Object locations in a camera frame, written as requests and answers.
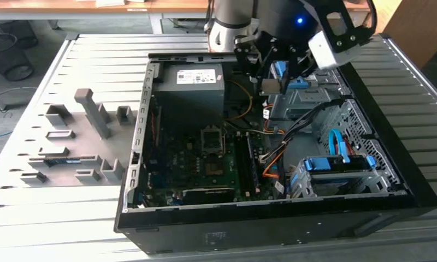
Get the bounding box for grey parts rack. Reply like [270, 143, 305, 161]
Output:
[20, 88, 138, 189]

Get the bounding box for wooden cabinet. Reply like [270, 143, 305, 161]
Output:
[360, 0, 437, 70]

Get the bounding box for blue plastic bay latch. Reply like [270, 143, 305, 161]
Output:
[272, 60, 310, 90]

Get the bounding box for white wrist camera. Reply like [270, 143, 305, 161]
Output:
[308, 29, 364, 69]

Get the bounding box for silver metal disk bay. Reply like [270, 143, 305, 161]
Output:
[286, 157, 404, 199]

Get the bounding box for black RAM stick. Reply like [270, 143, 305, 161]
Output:
[244, 133, 261, 192]

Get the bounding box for black open PC case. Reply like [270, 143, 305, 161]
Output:
[113, 51, 437, 256]

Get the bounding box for thin wire locking lever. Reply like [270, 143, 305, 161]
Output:
[221, 127, 229, 162]

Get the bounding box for black camera bracket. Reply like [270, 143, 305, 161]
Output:
[305, 0, 374, 54]

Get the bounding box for hard disk in blue carrier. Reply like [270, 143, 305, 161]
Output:
[301, 154, 377, 174]

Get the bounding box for black cable bundle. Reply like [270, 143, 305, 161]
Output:
[260, 97, 353, 164]

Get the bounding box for black graphics card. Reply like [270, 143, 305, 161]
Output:
[180, 186, 237, 205]

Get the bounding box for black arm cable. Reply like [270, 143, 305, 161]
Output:
[365, 0, 378, 29]

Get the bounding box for orange SATA wire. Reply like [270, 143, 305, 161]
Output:
[261, 151, 288, 180]

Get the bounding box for grey metal optical drive cage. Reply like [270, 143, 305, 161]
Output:
[268, 59, 350, 121]

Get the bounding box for blue RAM stick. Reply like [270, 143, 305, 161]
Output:
[42, 157, 84, 167]

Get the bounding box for green motherboard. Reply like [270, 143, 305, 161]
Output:
[145, 120, 280, 206]

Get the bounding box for yellow wire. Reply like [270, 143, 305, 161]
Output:
[224, 79, 254, 121]

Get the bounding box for black mesh waste bin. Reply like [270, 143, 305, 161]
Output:
[0, 19, 40, 50]
[0, 33, 36, 82]

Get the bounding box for white papers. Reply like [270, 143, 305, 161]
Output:
[94, 0, 126, 8]

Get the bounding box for coloured power wire bundle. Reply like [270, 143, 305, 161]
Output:
[261, 120, 285, 136]

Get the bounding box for blue SATA wire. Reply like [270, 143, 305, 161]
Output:
[326, 128, 350, 164]

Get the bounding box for grey power supply unit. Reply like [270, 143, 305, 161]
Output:
[153, 63, 226, 125]

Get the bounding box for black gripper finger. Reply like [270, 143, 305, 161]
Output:
[282, 46, 317, 95]
[233, 44, 280, 94]

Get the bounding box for wooden desk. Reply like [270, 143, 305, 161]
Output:
[0, 0, 376, 35]

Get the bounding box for CPU socket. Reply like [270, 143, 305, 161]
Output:
[202, 160, 225, 177]

